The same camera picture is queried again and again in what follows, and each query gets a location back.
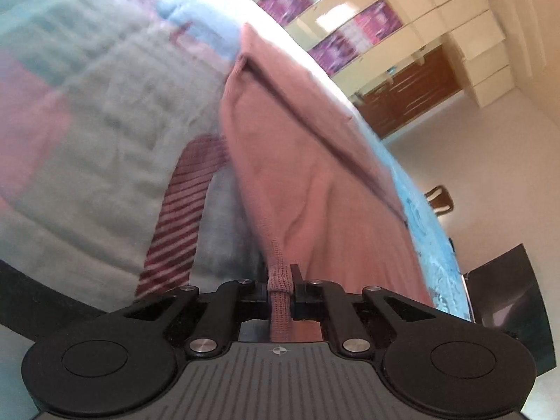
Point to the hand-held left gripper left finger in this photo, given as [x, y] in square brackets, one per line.
[256, 299]

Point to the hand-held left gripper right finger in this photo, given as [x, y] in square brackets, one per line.
[302, 297]

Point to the pink long-sleeve sweater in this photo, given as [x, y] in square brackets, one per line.
[306, 162]

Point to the wooden chair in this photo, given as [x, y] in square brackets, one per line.
[439, 201]

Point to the brown wooden door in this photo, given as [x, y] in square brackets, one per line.
[415, 92]

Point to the white corner shelf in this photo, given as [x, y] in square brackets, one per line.
[420, 52]

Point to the bed with blue patterned quilt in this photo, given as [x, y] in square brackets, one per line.
[87, 96]

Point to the cream wardrobe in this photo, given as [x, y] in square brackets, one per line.
[437, 4]

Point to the purple wall poster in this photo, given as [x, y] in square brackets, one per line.
[378, 24]
[288, 2]
[337, 52]

